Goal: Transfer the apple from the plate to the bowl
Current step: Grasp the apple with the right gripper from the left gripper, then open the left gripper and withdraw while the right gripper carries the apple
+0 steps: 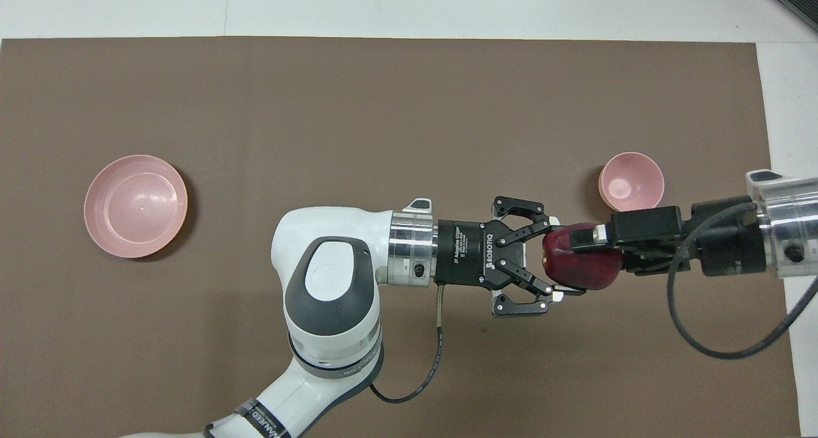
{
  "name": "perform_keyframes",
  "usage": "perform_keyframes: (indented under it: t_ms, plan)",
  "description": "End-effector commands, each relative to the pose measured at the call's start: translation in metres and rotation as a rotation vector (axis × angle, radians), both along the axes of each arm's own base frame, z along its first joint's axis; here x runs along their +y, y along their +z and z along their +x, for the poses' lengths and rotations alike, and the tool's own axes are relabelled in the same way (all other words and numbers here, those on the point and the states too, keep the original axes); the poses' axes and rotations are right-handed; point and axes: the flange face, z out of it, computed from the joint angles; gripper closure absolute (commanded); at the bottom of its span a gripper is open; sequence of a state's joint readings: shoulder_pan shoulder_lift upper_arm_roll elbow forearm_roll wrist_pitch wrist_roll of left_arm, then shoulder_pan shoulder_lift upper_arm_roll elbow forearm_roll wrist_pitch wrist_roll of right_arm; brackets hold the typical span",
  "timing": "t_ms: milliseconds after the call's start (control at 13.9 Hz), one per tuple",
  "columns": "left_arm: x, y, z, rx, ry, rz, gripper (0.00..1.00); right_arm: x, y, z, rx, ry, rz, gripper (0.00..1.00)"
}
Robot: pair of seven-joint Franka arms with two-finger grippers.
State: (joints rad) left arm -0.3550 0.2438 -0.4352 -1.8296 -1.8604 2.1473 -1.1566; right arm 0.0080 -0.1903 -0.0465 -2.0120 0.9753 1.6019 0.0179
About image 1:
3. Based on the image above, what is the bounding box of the pink plate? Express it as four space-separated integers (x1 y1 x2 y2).
84 155 189 259

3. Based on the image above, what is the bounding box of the dark red apple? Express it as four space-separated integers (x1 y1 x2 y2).
540 223 624 292

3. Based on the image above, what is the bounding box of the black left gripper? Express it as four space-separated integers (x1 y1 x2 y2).
435 196 586 317

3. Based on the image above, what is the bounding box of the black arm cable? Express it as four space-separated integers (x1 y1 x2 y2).
667 201 818 361
369 283 447 404

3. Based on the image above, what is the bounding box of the black velcro cable strap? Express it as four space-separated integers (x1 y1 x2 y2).
234 396 286 438

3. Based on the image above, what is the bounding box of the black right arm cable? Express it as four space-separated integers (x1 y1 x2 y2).
667 201 818 361

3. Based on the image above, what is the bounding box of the pink bowl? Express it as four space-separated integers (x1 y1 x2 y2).
598 152 665 212

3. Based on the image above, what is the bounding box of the brown table mat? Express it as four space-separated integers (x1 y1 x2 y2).
0 36 801 438

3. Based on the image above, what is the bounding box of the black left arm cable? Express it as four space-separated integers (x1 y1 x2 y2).
369 283 447 404

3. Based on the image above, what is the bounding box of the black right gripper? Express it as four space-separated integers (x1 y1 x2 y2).
571 196 769 279

